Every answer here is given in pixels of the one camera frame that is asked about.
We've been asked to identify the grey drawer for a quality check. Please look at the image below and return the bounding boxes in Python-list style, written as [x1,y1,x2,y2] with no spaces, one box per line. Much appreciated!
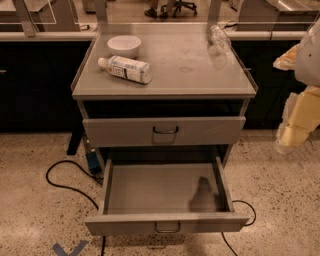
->
[83,116,245,147]
[85,158,249,235]

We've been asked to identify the white labelled plastic bottle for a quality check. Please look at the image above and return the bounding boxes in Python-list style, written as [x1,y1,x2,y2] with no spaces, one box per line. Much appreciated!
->
[98,56,152,84]

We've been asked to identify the clear plastic bottle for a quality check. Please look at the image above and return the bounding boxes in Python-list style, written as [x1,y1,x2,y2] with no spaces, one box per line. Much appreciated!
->
[209,25,231,54]

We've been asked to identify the blue power adapter box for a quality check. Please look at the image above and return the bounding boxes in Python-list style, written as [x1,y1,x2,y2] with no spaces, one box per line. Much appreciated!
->
[86,152,101,174]

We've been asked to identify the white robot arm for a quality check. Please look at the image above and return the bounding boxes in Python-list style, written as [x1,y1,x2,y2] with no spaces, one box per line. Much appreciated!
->
[273,20,320,154]

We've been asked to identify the black office chair base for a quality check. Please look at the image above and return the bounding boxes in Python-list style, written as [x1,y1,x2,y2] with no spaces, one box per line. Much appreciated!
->
[160,0,198,18]

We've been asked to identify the person's feet in shoes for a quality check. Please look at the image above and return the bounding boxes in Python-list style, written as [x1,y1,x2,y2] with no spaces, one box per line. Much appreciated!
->
[144,8,169,19]

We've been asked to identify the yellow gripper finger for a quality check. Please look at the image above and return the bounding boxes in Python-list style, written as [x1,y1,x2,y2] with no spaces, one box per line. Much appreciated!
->
[275,86,320,154]
[273,44,298,71]

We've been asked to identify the black floor cable left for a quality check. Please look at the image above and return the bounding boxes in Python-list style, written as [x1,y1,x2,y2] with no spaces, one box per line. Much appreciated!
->
[45,159,107,256]

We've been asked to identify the grey metal drawer cabinet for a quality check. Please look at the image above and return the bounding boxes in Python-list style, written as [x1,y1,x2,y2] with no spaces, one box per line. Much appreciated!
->
[73,23,257,164]

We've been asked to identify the white ceramic bowl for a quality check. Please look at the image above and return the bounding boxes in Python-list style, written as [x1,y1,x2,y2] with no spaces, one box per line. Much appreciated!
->
[107,35,142,58]

